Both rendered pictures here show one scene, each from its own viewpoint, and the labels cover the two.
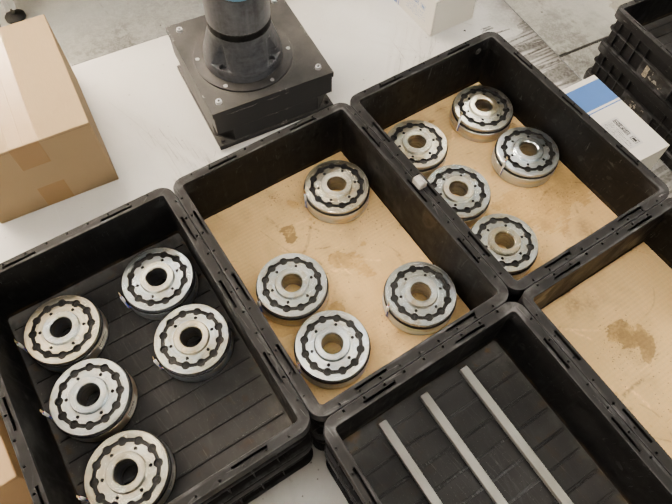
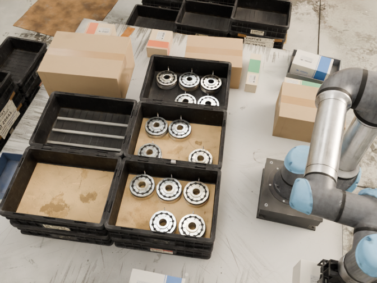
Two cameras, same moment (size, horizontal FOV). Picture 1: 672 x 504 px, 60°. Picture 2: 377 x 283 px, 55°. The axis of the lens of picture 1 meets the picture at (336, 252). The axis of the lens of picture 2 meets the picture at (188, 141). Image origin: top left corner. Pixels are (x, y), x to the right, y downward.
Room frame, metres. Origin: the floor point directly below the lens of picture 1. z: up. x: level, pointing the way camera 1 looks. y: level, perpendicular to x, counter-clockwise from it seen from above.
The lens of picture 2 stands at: (1.01, -0.63, 2.16)
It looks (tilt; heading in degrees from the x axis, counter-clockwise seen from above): 56 degrees down; 131
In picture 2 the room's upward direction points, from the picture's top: 1 degrees clockwise
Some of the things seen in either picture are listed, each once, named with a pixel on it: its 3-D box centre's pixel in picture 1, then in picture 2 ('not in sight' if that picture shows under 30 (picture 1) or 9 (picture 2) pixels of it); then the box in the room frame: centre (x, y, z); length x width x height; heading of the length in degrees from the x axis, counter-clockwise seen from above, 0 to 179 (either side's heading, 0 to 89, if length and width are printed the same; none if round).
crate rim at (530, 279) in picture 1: (500, 148); (165, 197); (0.57, -0.25, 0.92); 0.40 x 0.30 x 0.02; 34
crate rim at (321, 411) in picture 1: (332, 240); (177, 133); (0.40, 0.00, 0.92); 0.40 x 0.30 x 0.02; 34
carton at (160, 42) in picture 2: not in sight; (160, 44); (-0.19, 0.50, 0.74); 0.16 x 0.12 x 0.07; 121
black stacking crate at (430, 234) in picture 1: (332, 258); (177, 140); (0.40, 0.00, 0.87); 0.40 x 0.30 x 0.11; 34
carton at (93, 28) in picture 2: not in sight; (100, 35); (-0.51, 0.32, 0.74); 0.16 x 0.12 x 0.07; 34
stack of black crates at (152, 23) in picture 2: not in sight; (155, 31); (-0.73, 0.97, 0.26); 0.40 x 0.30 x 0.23; 28
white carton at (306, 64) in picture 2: not in sight; (310, 67); (0.57, 0.91, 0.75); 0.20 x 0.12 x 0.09; 17
